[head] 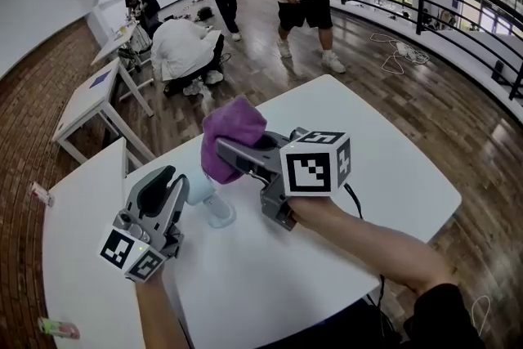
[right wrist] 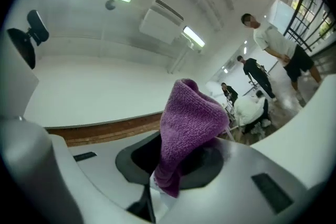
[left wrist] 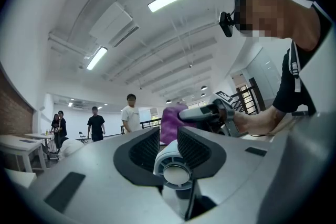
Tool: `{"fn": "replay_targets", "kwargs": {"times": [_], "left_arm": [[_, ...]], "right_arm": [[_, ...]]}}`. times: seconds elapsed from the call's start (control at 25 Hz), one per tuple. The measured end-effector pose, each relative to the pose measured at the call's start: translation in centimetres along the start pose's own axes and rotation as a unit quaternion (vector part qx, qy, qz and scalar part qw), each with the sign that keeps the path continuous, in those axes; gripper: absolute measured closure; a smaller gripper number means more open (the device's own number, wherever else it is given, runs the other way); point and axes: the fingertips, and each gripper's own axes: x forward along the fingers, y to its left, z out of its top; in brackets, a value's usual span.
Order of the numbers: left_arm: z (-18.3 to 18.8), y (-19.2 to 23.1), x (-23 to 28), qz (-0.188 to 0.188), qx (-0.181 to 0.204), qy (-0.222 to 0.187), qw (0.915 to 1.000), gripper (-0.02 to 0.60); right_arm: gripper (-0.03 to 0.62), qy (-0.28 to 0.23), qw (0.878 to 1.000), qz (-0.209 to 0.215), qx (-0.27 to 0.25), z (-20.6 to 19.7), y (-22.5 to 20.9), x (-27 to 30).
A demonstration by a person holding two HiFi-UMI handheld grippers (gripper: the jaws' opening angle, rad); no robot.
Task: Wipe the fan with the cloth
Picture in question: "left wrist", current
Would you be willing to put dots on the white table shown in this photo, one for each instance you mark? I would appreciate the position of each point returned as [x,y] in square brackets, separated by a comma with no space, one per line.
[39,136]
[15,145]

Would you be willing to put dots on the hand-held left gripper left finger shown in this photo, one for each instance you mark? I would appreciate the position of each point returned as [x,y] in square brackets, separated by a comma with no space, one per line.
[92,170]

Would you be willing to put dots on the black head camera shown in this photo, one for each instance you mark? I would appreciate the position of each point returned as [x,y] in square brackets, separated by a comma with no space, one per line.
[227,25]

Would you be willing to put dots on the purple paper sheet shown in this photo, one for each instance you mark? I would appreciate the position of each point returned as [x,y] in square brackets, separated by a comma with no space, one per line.
[27,140]

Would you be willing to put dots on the person's head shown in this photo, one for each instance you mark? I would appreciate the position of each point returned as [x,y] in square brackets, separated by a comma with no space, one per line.
[288,18]

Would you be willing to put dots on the white ceiling air conditioner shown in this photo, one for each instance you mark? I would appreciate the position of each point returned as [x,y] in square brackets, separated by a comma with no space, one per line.
[113,23]

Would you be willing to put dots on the purple cloth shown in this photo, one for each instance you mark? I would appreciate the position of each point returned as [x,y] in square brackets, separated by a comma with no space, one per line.
[170,123]

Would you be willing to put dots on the person's right forearm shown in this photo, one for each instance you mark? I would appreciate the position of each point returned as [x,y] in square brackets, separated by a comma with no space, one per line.
[262,120]

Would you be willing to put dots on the person's black clothing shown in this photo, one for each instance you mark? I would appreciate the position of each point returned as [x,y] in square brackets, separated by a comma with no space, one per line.
[288,91]

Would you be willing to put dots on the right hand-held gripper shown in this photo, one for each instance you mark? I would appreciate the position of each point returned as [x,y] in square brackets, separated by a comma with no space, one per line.
[227,112]

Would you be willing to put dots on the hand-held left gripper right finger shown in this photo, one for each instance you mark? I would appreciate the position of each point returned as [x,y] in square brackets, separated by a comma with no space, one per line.
[249,178]

